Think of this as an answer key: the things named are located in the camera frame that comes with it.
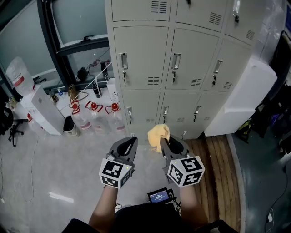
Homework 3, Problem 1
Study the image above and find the black drinking bottle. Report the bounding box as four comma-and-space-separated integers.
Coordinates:
92, 81, 102, 98

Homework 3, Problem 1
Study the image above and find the grey metal locker cabinet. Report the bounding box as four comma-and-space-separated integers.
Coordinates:
104, 0, 266, 146

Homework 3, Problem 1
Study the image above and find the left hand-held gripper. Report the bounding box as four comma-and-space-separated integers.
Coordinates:
99, 136, 139, 189

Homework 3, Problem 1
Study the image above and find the black pouch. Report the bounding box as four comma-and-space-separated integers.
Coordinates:
76, 67, 89, 81

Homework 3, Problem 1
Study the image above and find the black device with screen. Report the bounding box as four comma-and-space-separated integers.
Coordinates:
147, 187, 175, 203

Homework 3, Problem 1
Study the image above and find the wooden plank platform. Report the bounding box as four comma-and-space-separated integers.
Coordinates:
184, 134, 241, 233

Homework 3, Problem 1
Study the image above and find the white water dispenser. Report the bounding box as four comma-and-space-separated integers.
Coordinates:
20, 84, 66, 136

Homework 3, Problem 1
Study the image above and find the yellow and black bag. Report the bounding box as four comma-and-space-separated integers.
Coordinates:
237, 118, 254, 144

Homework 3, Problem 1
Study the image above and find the person's left forearm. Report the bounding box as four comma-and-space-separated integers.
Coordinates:
88, 185, 119, 228

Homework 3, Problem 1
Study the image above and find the silver foil wrapped duct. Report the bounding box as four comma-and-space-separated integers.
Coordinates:
252, 0, 287, 60

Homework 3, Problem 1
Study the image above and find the white paper bag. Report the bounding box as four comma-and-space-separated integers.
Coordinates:
106, 77, 118, 103

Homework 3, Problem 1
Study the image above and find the black clothes rack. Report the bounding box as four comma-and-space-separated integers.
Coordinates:
254, 29, 291, 142

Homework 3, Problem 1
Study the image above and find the white cable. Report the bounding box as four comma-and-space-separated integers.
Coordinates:
59, 61, 113, 112

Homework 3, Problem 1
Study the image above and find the yellow cloth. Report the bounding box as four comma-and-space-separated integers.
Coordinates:
147, 124, 171, 153

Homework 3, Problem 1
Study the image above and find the person's right forearm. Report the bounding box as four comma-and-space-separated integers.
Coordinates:
178, 185, 209, 226

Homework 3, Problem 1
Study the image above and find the black office chair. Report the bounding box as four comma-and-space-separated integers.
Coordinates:
0, 106, 28, 147

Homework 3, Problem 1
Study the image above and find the brown bag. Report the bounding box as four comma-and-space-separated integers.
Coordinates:
68, 84, 79, 101

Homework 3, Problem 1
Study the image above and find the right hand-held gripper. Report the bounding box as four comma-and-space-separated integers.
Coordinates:
160, 134, 206, 188

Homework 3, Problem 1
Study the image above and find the small black white bin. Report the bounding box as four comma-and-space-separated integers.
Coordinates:
63, 115, 80, 137

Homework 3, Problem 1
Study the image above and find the person's black shirt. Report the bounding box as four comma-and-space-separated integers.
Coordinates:
61, 201, 239, 233

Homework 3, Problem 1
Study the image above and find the clear water jug red label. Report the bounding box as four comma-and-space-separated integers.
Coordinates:
5, 56, 36, 96

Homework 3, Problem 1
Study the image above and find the black framed glass window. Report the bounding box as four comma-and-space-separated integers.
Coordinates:
0, 0, 115, 91

